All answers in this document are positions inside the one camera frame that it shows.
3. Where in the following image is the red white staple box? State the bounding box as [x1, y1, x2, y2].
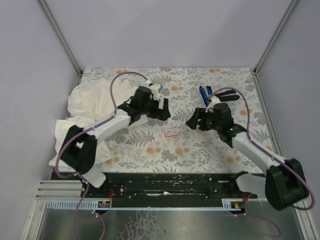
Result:
[164, 128, 181, 138]

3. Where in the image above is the blue stapler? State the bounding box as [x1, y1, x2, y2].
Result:
[199, 86, 213, 107]

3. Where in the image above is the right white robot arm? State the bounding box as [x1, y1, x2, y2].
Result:
[186, 103, 310, 210]

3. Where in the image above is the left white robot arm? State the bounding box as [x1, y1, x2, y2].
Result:
[55, 83, 171, 188]

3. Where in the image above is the black stapler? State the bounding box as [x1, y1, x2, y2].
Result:
[215, 90, 240, 102]

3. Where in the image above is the floral tablecloth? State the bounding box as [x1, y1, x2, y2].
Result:
[79, 67, 273, 173]

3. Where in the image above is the white cloth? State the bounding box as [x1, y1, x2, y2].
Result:
[48, 78, 138, 167]

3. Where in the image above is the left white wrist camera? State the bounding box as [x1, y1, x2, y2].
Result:
[146, 80, 163, 101]

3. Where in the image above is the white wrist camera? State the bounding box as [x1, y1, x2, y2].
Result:
[146, 80, 163, 101]
[205, 95, 221, 113]

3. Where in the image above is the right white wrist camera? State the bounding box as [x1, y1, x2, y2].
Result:
[205, 95, 221, 113]

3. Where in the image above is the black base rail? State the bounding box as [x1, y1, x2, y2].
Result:
[49, 171, 258, 208]

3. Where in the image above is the white slotted cable duct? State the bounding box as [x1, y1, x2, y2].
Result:
[45, 198, 243, 213]

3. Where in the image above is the left aluminium frame post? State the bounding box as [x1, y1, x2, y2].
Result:
[36, 0, 83, 76]

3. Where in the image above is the aluminium frame post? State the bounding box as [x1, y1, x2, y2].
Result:
[252, 0, 300, 74]
[36, 0, 83, 76]

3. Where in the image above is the right aluminium frame post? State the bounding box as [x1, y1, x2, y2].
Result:
[252, 0, 300, 74]

